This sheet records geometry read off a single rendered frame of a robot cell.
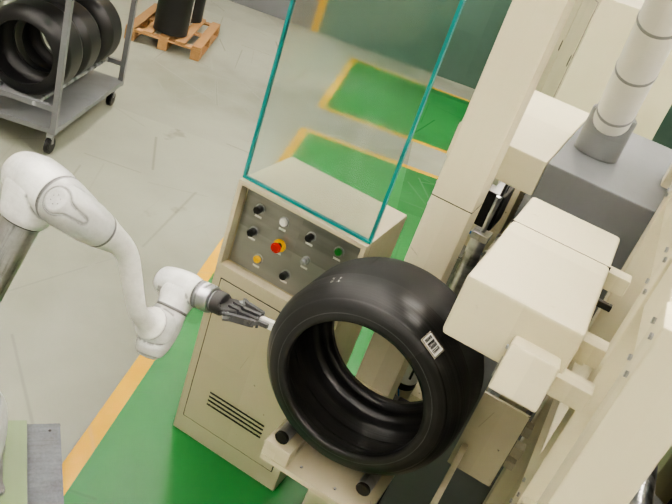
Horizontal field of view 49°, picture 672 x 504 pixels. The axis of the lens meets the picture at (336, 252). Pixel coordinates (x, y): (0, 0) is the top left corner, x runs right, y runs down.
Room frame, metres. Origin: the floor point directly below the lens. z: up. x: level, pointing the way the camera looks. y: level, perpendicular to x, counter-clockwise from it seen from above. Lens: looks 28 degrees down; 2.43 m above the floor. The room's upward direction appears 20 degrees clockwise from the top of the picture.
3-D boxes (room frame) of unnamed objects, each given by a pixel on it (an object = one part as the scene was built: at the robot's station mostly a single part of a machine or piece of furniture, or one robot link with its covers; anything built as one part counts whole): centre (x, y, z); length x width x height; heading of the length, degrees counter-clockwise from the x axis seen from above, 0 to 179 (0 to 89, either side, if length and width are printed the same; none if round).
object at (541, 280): (1.54, -0.47, 1.71); 0.61 x 0.25 x 0.15; 162
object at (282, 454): (1.80, -0.09, 0.83); 0.36 x 0.09 x 0.06; 162
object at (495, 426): (1.85, -0.65, 1.05); 0.20 x 0.15 x 0.30; 162
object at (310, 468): (1.75, -0.22, 0.80); 0.37 x 0.36 x 0.02; 72
